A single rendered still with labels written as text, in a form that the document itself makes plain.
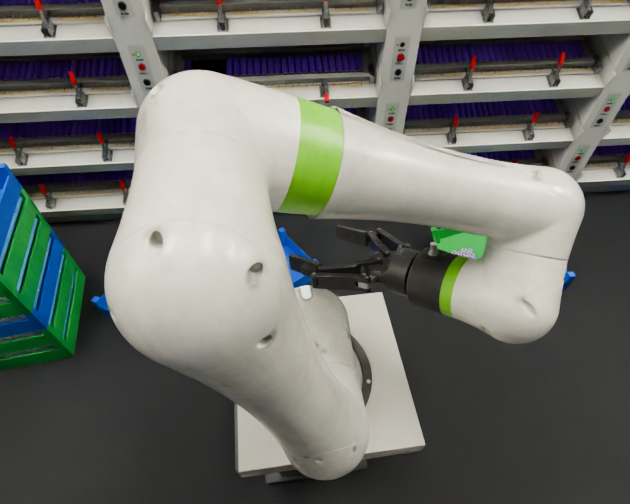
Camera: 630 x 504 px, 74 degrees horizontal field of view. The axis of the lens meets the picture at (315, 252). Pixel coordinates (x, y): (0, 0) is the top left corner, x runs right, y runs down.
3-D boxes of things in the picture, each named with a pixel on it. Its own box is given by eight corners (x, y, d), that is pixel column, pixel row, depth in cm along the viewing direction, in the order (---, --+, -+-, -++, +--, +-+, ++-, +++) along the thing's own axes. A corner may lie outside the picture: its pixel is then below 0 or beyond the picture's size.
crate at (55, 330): (61, 343, 117) (47, 329, 111) (-17, 358, 114) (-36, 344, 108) (75, 261, 136) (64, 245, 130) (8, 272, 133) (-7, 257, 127)
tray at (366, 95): (375, 106, 129) (381, 85, 120) (176, 115, 126) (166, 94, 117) (368, 55, 136) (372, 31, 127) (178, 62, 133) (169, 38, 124)
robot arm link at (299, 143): (123, 223, 38) (128, 106, 30) (140, 139, 46) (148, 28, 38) (310, 247, 45) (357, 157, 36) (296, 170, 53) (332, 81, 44)
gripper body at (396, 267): (431, 243, 67) (381, 232, 73) (404, 266, 62) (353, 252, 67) (430, 283, 71) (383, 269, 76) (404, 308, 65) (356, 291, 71)
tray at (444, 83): (595, 97, 133) (627, 64, 120) (406, 105, 130) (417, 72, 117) (577, 47, 139) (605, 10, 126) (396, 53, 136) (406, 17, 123)
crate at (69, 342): (74, 356, 124) (61, 343, 117) (0, 371, 121) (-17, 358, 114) (86, 276, 142) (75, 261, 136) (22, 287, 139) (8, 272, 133)
